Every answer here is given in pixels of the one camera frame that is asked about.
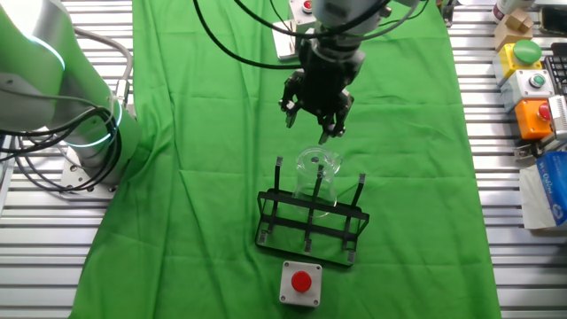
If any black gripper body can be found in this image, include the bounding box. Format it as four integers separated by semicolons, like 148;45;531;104
295;39;367;116

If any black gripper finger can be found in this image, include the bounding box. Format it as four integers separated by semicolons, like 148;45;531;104
278;70;307;130
315;88;356;145

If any clear glass mug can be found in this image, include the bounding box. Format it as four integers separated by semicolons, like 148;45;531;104
291;146;345;219

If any white button box on plate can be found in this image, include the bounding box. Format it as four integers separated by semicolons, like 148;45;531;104
270;0;318;61

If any green cloth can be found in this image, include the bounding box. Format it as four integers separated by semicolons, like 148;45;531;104
68;0;504;319

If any grey box red mushroom button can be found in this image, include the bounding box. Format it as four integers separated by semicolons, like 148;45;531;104
278;260;323;308

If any orange button box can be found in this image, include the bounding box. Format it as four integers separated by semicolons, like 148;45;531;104
514;97;555;141

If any cardboard box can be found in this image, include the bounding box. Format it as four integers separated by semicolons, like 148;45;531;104
493;8;535;52

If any silver metal clamp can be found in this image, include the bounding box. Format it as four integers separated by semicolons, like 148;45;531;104
513;132;555;160

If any grey box green button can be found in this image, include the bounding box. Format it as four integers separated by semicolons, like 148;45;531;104
500;69;556;114

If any yellow button box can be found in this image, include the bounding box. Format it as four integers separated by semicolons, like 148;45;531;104
492;39;544;88

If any silver finned device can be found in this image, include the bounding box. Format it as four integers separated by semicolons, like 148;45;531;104
548;95;567;143

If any blue tissue pack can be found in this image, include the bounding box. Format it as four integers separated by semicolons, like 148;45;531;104
518;151;567;231

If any black keyboard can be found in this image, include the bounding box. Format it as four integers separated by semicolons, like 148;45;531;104
542;53;567;97

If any black flat device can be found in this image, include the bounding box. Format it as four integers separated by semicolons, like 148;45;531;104
539;4;567;36

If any black wire cup rack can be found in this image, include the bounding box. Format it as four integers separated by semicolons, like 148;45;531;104
254;155;371;268

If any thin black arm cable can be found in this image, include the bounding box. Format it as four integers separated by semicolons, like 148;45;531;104
232;0;431;41

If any black base cable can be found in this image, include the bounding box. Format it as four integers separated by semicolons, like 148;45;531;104
0;105;123;194

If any grey conduit cable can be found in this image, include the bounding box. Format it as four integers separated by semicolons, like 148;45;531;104
73;26;135;107

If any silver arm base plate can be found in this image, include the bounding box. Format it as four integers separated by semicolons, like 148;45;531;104
59;150;119;200

